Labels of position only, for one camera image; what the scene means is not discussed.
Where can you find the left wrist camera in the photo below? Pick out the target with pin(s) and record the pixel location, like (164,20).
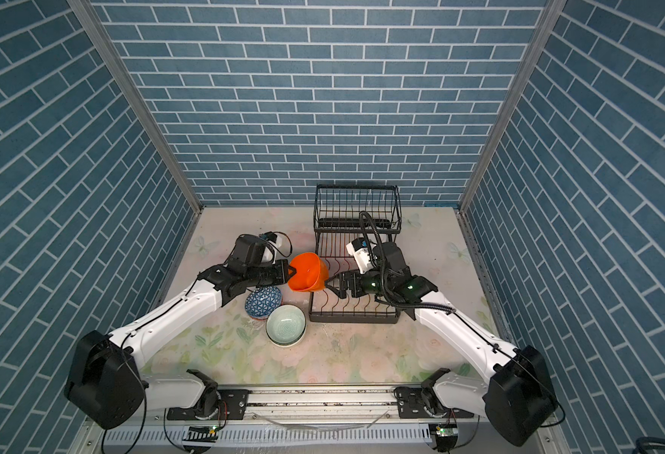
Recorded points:
(276,245)

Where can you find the green ringed bowl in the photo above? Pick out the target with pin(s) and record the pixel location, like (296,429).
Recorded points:
(286,325)

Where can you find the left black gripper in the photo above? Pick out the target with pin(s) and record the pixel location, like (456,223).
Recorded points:
(282,277)

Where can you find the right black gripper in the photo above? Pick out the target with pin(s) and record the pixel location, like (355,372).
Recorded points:
(341,291)

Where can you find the black wire dish rack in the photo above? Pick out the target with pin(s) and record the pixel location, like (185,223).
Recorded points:
(346,219)

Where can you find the orange square bowl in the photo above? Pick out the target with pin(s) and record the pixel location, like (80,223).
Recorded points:
(311,273)

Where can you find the white slotted cable duct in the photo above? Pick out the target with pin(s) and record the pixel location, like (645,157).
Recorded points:
(264,435)

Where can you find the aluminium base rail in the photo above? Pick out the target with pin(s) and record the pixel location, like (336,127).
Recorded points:
(309,407)

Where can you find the blue triangle patterned bowl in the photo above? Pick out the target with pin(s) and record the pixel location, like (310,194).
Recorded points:
(261,303)

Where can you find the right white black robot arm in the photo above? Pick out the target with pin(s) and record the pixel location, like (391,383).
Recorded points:
(513,390)

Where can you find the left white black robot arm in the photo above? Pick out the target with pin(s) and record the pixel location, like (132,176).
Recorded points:
(105,379)

